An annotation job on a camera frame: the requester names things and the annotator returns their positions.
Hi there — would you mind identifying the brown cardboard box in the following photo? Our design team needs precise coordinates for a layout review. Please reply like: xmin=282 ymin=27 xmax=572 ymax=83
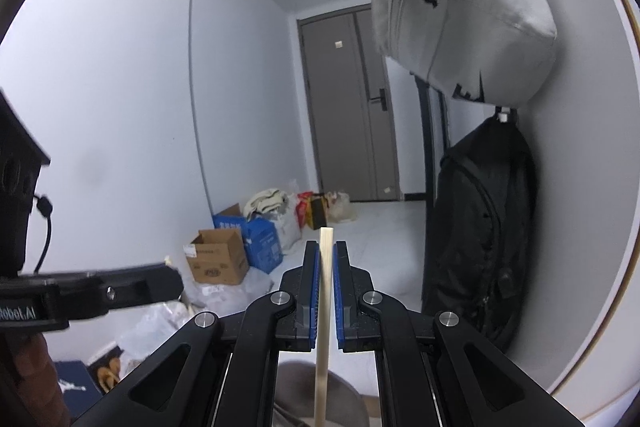
xmin=186 ymin=228 xmax=250 ymax=285

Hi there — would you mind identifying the white woven sack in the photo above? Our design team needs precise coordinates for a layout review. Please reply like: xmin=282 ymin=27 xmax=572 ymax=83
xmin=270 ymin=194 xmax=303 ymax=253

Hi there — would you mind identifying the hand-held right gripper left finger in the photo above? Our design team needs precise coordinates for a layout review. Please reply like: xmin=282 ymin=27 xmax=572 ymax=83
xmin=72 ymin=241 xmax=321 ymax=427

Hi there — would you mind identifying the red bag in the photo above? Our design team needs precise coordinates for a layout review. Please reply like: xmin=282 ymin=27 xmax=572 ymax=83
xmin=296 ymin=192 xmax=315 ymax=228

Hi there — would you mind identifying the grey door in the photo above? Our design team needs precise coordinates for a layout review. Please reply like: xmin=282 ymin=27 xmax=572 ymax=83
xmin=297 ymin=7 xmax=403 ymax=202

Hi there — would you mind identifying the person's left hand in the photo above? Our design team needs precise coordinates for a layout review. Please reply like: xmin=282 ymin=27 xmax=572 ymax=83
xmin=0 ymin=334 xmax=71 ymax=427

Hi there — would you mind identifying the beige folded cloth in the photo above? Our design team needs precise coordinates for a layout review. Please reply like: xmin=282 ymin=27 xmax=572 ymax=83
xmin=243 ymin=188 xmax=288 ymax=218

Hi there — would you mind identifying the dark blue shoe box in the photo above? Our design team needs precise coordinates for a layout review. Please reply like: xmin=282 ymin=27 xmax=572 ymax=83
xmin=52 ymin=359 xmax=103 ymax=423

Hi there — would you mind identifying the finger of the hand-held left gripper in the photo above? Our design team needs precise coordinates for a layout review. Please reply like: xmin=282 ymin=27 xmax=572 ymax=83
xmin=55 ymin=262 xmax=183 ymax=321

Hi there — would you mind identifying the tan brown shoe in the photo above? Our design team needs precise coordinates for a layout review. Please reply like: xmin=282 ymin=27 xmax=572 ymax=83
xmin=97 ymin=357 xmax=123 ymax=393

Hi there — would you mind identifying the black backpack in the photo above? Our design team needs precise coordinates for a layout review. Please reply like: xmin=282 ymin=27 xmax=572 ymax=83
xmin=421 ymin=114 xmax=538 ymax=350

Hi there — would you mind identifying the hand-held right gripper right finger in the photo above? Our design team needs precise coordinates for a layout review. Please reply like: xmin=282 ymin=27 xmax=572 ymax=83
xmin=334 ymin=241 xmax=586 ymax=427

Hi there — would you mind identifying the wall hook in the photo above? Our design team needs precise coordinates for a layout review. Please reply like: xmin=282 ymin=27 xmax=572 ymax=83
xmin=492 ymin=104 xmax=521 ymax=125

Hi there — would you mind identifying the single wooden chopstick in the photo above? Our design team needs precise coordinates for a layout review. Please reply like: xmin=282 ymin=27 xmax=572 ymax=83
xmin=315 ymin=228 xmax=335 ymax=427

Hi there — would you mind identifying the black door lock handle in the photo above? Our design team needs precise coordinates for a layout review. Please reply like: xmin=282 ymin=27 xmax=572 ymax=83
xmin=367 ymin=88 xmax=390 ymax=112

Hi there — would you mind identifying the light grey hanging bag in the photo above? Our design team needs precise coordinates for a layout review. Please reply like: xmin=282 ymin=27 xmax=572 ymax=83
xmin=370 ymin=0 xmax=558 ymax=104

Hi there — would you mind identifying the white grey utensil holder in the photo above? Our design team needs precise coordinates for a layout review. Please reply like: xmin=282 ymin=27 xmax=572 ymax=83
xmin=274 ymin=359 xmax=370 ymax=427

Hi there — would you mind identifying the blue cardboard box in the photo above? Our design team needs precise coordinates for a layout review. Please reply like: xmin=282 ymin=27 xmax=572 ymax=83
xmin=212 ymin=203 xmax=285 ymax=272

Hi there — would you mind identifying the translucent plastic bag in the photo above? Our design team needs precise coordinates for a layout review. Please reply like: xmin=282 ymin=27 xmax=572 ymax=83
xmin=325 ymin=191 xmax=358 ymax=224

